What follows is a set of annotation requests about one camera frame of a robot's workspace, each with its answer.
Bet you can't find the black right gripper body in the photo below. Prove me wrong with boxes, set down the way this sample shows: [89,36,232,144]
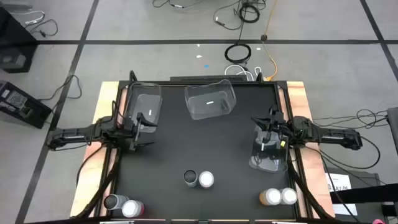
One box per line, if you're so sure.
[269,106,295,142]

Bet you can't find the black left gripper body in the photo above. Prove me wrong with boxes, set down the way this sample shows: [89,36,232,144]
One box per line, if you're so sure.
[123,114,142,152]

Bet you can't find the clear plastic bin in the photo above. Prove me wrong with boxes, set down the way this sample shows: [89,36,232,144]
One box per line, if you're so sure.
[124,82,163,134]
[248,124,289,174]
[184,78,237,121]

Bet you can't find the orange bottle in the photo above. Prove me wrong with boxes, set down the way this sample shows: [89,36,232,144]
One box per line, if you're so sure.
[259,188,283,207]

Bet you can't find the white-capped pink bottle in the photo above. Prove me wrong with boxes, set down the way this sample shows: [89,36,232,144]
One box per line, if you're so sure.
[198,170,215,189]
[121,200,146,218]

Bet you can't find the wooden table board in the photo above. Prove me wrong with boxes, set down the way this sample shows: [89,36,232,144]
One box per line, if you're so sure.
[70,81,336,218]

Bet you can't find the white paper sheet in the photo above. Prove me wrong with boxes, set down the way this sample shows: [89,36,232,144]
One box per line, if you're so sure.
[325,172,358,217]

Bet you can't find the dark grey box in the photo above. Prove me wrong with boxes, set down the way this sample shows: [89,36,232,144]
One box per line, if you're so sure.
[323,167,382,224]

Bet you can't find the black bar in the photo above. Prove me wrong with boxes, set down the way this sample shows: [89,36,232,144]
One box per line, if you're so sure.
[329,182,398,205]

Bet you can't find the black electronics box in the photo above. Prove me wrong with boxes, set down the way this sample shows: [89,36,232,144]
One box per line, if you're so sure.
[0,80,53,130]

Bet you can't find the black cabinet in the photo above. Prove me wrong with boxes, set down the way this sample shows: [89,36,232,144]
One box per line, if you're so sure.
[0,6,39,74]

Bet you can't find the black braided cable bundle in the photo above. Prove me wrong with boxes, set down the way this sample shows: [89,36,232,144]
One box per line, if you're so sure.
[74,146,121,218]
[285,152,331,220]

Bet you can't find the orange cable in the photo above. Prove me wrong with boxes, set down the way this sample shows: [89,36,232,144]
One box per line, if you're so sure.
[260,0,279,82]

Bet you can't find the black coiled cable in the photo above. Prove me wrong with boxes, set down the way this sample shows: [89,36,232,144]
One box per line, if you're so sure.
[224,42,252,65]
[238,2,261,24]

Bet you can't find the black table frame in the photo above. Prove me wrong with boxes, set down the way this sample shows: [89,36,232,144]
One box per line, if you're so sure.
[95,70,327,219]

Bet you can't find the black looped cable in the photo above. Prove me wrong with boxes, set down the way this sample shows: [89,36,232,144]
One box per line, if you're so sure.
[36,74,83,102]

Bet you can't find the black tangled cables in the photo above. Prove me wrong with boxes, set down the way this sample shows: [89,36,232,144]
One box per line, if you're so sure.
[312,108,389,130]

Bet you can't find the thin black hanging cable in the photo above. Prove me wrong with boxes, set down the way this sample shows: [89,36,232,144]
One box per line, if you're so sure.
[236,0,248,44]

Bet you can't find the black cable with white plug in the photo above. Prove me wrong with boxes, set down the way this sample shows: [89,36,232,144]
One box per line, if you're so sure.
[213,0,245,32]

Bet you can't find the grey post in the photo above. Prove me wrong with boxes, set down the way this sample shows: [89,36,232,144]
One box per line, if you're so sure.
[386,107,398,156]

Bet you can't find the black cable with grey plug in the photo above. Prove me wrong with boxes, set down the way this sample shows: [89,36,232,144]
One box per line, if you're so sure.
[151,0,191,10]

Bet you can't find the thin black cable with plug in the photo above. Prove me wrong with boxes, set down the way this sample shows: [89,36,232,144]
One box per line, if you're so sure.
[24,19,59,39]

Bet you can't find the thin white cable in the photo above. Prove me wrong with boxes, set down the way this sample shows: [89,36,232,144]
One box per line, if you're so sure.
[11,10,46,26]

